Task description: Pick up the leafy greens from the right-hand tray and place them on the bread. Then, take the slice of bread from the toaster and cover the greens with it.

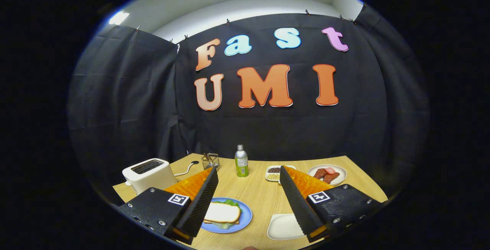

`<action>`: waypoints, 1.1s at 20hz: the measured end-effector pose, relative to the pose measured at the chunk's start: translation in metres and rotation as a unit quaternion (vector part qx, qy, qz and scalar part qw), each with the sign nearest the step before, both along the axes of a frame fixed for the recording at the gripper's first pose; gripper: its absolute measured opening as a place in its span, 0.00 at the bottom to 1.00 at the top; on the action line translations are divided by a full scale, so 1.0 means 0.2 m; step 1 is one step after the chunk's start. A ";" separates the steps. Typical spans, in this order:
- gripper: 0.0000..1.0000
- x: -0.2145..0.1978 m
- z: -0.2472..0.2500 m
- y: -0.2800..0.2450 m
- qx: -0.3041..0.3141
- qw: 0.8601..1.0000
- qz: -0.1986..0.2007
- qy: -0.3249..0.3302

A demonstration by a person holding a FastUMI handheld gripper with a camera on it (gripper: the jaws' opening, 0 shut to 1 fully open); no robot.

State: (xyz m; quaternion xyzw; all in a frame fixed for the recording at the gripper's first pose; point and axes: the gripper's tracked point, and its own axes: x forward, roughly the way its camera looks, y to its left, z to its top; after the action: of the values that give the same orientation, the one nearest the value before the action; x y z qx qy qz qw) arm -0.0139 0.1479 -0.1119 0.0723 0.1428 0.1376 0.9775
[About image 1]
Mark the brown meat piece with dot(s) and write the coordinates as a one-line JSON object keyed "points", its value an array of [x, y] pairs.
{"points": [[319, 173], [332, 177]]}

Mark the white divided dish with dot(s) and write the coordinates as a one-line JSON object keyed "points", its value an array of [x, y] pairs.
{"points": [[268, 173]]}

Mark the toasted bread slice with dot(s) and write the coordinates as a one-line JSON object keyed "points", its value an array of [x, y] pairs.
{"points": [[224, 212]]}

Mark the white round plate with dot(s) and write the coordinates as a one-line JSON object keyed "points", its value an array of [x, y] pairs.
{"points": [[342, 175]]}

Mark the black backdrop cloth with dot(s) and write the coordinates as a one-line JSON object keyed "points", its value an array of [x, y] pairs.
{"points": [[134, 108]]}

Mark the yellow soybeans pile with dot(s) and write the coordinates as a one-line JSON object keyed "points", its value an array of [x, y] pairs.
{"points": [[272, 176]]}

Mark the pink sausage slice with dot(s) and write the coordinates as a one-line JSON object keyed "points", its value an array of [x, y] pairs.
{"points": [[330, 170]]}

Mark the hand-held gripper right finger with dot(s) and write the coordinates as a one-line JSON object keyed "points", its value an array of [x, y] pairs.
{"points": [[296, 204]]}

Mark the dark red beans pile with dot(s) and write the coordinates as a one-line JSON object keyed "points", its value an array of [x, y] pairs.
{"points": [[274, 170]]}

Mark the white rectangular plate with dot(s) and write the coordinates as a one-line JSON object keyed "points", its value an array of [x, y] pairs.
{"points": [[281, 227]]}

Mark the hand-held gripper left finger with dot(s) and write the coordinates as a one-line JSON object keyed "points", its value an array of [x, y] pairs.
{"points": [[201, 208]]}

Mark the small ceiling light panel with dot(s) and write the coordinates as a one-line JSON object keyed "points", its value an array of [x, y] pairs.
{"points": [[118, 17]]}

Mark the white toaster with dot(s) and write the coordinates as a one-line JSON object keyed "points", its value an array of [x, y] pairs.
{"points": [[153, 179]]}

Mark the green drink bottle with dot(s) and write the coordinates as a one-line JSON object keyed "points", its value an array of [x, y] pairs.
{"points": [[241, 165]]}

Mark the green lettuce leaf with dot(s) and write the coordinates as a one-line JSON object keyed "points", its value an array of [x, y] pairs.
{"points": [[221, 226]]}

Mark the blue plate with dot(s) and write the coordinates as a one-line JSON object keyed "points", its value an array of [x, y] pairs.
{"points": [[247, 213]]}

